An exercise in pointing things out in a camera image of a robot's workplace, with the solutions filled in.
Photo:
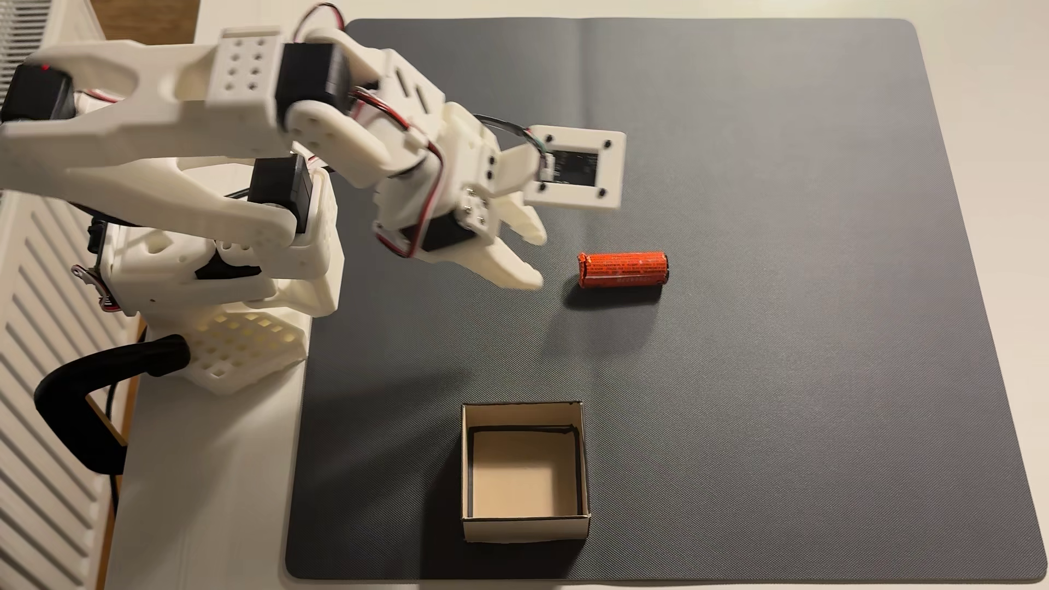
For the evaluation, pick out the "red cylindrical battery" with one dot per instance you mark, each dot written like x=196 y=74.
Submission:
x=623 y=270

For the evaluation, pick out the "small open cardboard box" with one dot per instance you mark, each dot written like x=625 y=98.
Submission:
x=524 y=483

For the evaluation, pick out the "large grey table mat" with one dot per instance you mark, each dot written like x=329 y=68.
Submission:
x=778 y=328

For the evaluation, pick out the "black table clamp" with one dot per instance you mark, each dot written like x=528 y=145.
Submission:
x=74 y=401

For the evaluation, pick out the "white framed camera board mount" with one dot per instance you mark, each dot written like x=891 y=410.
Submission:
x=578 y=168

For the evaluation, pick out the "white wall radiator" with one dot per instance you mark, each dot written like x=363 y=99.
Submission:
x=41 y=426

